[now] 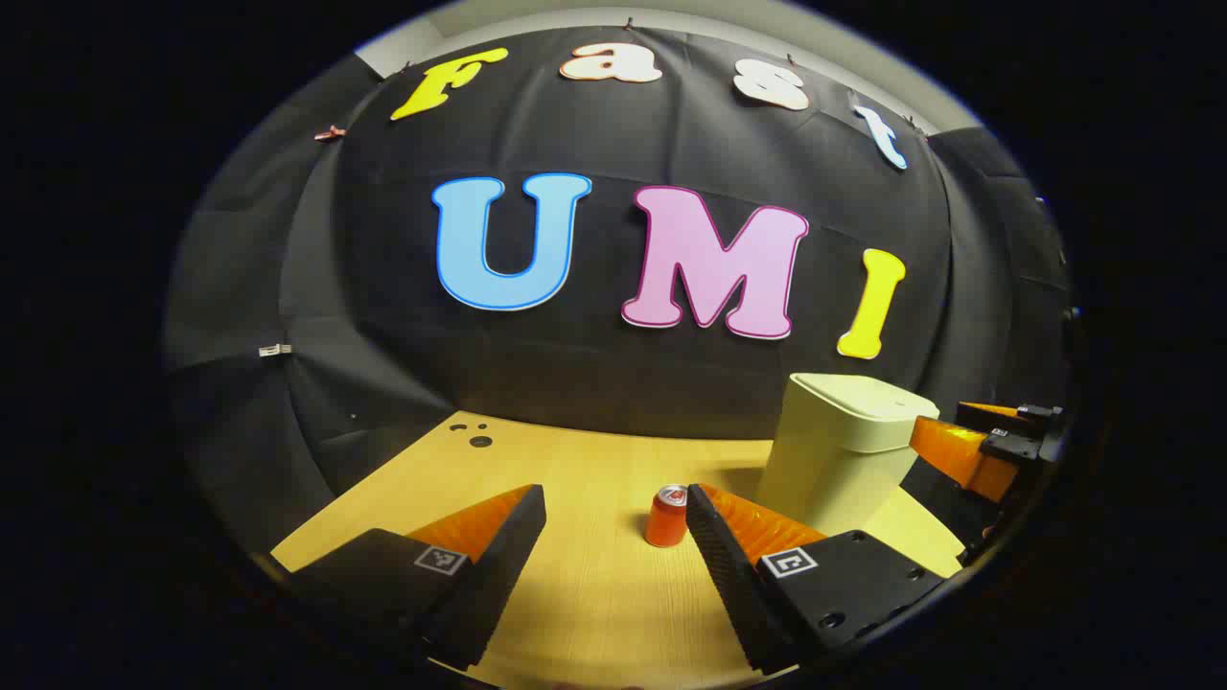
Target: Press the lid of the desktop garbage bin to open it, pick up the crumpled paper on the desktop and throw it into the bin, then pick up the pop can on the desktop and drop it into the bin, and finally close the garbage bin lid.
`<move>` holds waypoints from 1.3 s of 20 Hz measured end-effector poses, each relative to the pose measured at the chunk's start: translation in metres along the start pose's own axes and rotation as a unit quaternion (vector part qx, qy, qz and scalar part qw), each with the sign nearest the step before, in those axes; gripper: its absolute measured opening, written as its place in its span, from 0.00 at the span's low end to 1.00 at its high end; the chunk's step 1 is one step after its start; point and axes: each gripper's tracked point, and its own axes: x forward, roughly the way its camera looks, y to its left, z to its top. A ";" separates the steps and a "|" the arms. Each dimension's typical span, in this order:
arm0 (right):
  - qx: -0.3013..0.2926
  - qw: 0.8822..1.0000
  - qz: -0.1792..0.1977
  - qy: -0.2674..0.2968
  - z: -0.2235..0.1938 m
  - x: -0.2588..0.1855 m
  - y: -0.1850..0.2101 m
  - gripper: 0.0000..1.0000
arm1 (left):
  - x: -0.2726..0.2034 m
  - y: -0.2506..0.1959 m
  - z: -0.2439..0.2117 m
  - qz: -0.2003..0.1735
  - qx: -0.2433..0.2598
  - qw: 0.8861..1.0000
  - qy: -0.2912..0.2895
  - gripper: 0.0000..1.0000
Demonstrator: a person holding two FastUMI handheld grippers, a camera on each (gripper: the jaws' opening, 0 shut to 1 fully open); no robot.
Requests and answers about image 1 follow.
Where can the cream desktop garbage bin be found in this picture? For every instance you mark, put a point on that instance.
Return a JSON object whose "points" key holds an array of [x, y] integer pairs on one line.
{"points": [[839, 450]]}

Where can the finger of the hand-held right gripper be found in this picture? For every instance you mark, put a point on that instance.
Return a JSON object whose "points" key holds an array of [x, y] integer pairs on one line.
{"points": [[963, 458], [992, 414]]}

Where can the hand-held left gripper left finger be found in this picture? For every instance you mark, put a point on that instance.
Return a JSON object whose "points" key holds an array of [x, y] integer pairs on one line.
{"points": [[508, 551]]}

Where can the copper metal clip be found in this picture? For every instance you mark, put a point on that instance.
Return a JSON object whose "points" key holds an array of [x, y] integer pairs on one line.
{"points": [[329, 133]]}

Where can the wooden desktop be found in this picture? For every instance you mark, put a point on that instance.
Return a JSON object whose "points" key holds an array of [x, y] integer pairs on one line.
{"points": [[594, 594]]}

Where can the orange pop can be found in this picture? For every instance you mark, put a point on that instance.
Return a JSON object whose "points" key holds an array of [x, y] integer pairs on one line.
{"points": [[665, 522]]}

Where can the black backdrop cloth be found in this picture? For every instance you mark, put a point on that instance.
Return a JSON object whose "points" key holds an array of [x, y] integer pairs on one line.
{"points": [[594, 374]]}

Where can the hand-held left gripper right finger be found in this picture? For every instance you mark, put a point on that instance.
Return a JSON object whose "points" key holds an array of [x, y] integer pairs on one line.
{"points": [[724, 561]]}

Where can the silver metal clip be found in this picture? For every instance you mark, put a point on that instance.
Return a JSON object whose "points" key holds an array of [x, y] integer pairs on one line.
{"points": [[275, 350]]}

